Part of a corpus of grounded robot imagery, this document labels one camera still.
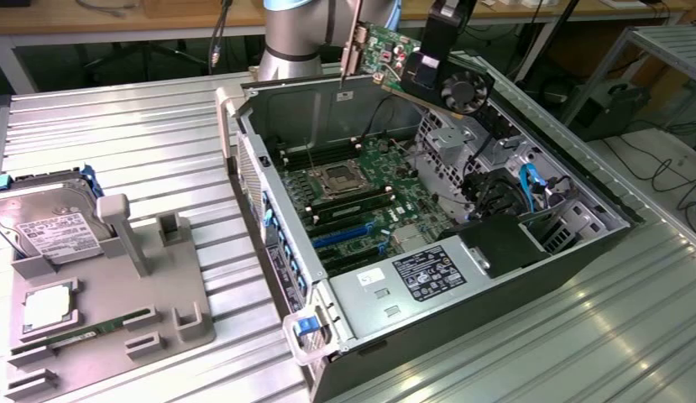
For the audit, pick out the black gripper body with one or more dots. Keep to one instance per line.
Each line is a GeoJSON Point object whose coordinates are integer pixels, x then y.
{"type": "Point", "coordinates": [448, 25]}

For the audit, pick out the green graphics card with fan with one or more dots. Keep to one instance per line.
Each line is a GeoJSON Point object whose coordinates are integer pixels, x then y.
{"type": "Point", "coordinates": [381, 50]}

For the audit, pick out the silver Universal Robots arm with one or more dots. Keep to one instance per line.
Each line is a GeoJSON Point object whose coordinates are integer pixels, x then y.
{"type": "Point", "coordinates": [292, 42]}

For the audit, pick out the green motherboard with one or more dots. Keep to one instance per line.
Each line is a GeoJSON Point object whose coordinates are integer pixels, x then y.
{"type": "Point", "coordinates": [404, 189]}

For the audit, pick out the CPU socket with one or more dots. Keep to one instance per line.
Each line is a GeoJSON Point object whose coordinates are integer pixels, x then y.
{"type": "Point", "coordinates": [341, 177]}

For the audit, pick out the black box on floor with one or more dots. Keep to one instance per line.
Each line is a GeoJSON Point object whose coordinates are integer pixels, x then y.
{"type": "Point", "coordinates": [608, 109]}

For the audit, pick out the installed RAM stick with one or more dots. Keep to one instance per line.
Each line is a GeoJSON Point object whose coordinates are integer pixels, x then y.
{"type": "Point", "coordinates": [353, 208]}

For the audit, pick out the silver chipset heatsink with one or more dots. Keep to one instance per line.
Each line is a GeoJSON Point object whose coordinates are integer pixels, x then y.
{"type": "Point", "coordinates": [412, 235]}

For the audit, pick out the blue expansion slot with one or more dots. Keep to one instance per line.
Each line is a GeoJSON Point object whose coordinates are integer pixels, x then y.
{"type": "Point", "coordinates": [342, 235]}

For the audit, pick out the black plastic air shroud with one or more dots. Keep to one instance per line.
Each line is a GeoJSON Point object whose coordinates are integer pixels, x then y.
{"type": "Point", "coordinates": [493, 245]}

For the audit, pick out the wooden desk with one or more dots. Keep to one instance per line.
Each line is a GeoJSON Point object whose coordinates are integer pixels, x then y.
{"type": "Point", "coordinates": [157, 19]}

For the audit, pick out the grey power supply unit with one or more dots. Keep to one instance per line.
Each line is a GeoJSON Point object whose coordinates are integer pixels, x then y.
{"type": "Point", "coordinates": [376, 302]}

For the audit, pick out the open PC case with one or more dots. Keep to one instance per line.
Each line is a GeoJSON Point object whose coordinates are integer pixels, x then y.
{"type": "Point", "coordinates": [549, 289]}

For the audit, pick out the blue case latch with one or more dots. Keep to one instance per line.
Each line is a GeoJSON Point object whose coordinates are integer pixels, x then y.
{"type": "Point", "coordinates": [305, 326]}

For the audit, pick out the blue disk caddy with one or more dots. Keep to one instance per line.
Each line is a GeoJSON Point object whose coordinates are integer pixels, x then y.
{"type": "Point", "coordinates": [91, 180]}

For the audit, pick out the silver hard disk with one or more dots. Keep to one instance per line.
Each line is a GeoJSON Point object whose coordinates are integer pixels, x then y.
{"type": "Point", "coordinates": [51, 218]}

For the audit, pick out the grey parts rack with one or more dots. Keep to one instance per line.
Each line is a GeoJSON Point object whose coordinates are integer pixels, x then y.
{"type": "Point", "coordinates": [101, 294]}

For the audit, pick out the green RAM stick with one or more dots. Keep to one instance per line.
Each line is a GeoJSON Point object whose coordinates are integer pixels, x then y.
{"type": "Point", "coordinates": [85, 333]}

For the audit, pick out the CPU with silver lid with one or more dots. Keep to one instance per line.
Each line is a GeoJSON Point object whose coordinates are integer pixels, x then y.
{"type": "Point", "coordinates": [47, 305]}

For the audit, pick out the silver disk bay bracket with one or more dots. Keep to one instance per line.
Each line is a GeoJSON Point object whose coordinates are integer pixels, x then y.
{"type": "Point", "coordinates": [449, 142]}

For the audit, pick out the metal slat shelf frame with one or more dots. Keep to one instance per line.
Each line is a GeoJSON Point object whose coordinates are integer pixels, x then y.
{"type": "Point", "coordinates": [662, 46]}

